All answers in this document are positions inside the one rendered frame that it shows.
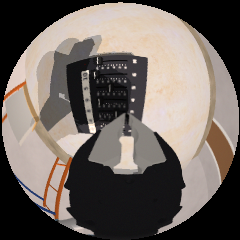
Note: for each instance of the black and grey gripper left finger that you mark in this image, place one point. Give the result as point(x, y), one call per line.
point(103, 148)

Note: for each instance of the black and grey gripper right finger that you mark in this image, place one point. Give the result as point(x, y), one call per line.
point(150, 149)

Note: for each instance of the black lighting desk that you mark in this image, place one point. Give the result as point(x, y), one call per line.
point(119, 87)

